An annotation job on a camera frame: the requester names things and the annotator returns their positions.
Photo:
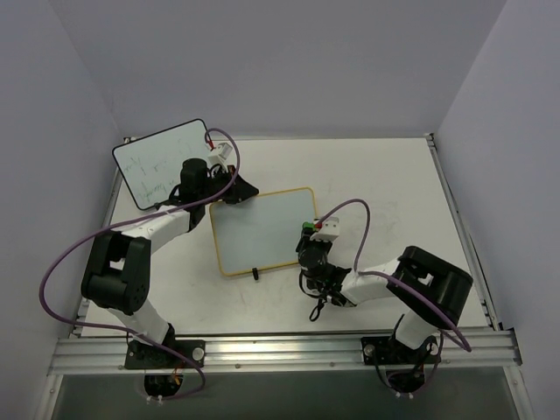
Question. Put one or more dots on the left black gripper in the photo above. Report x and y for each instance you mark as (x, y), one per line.
(234, 185)

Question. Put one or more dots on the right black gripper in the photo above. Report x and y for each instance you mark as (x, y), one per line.
(304, 244)

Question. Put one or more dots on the yellow framed whiteboard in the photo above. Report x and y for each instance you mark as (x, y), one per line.
(260, 233)

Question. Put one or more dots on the green whiteboard eraser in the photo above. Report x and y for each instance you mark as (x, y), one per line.
(309, 226)

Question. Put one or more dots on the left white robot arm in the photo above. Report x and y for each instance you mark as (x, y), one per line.
(117, 277)

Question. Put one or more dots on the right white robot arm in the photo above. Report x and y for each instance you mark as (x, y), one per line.
(434, 290)

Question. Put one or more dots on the black framed whiteboard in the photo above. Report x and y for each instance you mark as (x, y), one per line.
(150, 165)

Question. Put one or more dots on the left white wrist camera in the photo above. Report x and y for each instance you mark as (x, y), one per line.
(219, 154)

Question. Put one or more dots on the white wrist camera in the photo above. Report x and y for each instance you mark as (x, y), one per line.
(219, 154)
(327, 230)

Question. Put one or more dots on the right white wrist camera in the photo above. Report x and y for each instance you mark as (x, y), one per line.
(327, 230)

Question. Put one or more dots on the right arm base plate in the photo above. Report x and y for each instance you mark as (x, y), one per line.
(387, 351)

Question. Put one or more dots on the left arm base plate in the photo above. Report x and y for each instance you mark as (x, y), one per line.
(143, 356)

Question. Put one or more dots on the aluminium mounting rail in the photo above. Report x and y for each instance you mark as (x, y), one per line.
(272, 354)

